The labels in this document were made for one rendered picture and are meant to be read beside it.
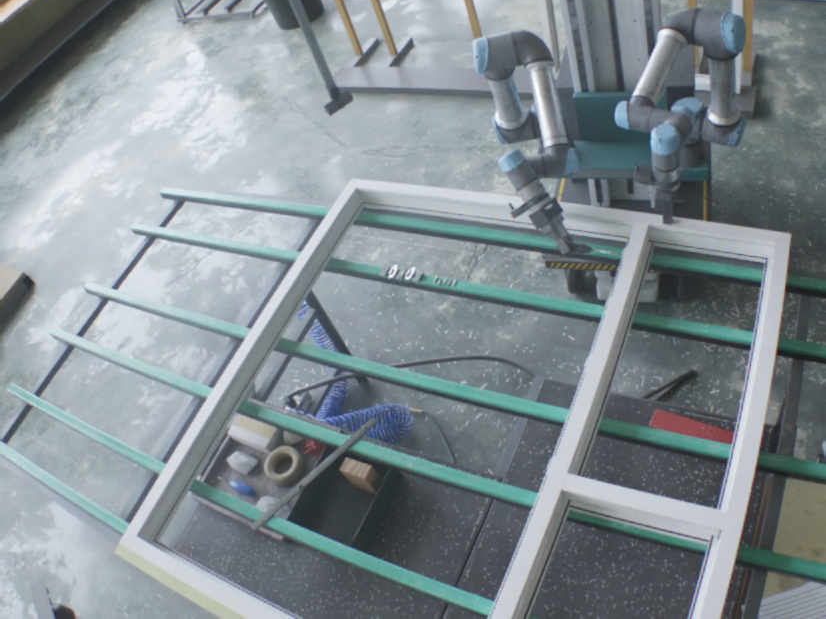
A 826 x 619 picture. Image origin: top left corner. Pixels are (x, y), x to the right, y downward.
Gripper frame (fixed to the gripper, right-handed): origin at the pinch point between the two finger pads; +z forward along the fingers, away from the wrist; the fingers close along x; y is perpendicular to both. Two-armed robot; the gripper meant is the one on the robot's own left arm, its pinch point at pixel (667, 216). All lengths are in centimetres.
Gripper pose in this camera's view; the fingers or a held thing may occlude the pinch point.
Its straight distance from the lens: 204.4
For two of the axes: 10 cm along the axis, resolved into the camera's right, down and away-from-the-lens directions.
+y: 8.8, 1.5, -4.6
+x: 4.0, -7.5, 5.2
